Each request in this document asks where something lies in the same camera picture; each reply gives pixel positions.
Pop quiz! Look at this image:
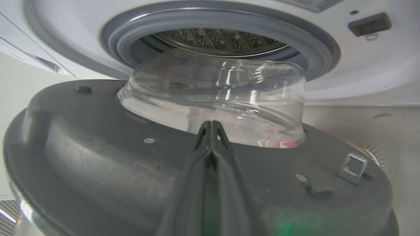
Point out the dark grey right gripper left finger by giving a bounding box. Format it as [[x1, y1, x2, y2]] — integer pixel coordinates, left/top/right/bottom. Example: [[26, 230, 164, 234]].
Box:
[[157, 121, 213, 236]]

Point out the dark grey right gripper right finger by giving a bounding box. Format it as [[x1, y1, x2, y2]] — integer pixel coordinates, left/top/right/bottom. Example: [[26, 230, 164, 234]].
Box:
[[210, 121, 268, 236]]

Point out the grey washing machine door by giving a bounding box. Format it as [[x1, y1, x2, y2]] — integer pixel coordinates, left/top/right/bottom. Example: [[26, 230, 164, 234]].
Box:
[[3, 49, 399, 236]]

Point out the metal door latch hook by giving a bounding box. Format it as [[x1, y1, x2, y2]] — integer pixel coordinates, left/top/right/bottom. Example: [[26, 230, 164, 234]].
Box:
[[338, 153, 368, 185]]

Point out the grey rubber door gasket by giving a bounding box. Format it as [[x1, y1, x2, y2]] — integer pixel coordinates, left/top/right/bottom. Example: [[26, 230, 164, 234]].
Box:
[[102, 2, 341, 82]]

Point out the white washing machine body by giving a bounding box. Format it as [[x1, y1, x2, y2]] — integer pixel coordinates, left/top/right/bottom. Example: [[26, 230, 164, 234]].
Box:
[[0, 0, 420, 107]]

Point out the black door latch slot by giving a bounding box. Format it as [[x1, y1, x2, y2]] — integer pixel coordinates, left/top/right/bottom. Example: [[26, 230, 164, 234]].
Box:
[[348, 12, 392, 37]]

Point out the steel perforated drum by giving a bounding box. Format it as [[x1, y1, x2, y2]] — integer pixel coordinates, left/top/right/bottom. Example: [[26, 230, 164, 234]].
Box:
[[153, 29, 289, 57]]

